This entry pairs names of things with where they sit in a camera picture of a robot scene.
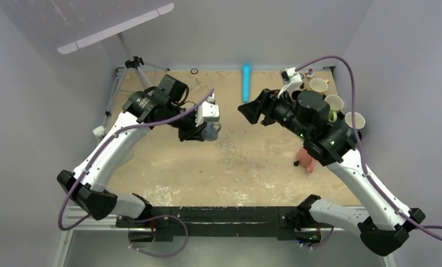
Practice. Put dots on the small figurine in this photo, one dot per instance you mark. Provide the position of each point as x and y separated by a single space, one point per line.
309 74

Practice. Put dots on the tripod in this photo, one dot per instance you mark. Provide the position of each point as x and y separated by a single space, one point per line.
132 66

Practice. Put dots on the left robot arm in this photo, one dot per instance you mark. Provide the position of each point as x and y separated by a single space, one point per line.
86 185

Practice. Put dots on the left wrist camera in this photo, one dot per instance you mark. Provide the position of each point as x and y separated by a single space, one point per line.
208 111

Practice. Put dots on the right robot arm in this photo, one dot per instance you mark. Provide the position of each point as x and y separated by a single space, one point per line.
385 222

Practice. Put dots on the slate blue mug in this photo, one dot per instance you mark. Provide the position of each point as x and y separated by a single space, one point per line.
211 131

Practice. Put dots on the green mug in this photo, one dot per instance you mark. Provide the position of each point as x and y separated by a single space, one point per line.
336 105

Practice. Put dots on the pink mug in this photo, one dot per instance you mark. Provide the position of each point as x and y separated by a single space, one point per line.
306 160

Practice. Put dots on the yellow mug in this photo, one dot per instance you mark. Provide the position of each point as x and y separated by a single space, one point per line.
318 85

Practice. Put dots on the overhead light panel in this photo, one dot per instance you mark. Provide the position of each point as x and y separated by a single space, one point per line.
90 22

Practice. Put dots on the dark blue-grey mug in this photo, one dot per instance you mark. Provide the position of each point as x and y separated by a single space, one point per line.
356 119

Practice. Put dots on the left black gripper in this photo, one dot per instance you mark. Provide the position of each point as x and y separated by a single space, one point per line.
193 133

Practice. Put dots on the blue cylinder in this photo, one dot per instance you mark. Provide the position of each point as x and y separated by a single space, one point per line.
246 82

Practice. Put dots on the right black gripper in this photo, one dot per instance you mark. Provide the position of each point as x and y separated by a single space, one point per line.
264 104

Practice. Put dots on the aluminium frame rail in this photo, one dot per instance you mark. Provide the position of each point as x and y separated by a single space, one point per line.
101 243

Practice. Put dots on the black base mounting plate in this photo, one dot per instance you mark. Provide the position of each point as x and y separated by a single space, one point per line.
280 222

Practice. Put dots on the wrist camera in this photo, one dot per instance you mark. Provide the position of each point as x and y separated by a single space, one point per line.
208 111
292 80

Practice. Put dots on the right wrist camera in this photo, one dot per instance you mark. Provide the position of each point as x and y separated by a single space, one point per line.
292 80

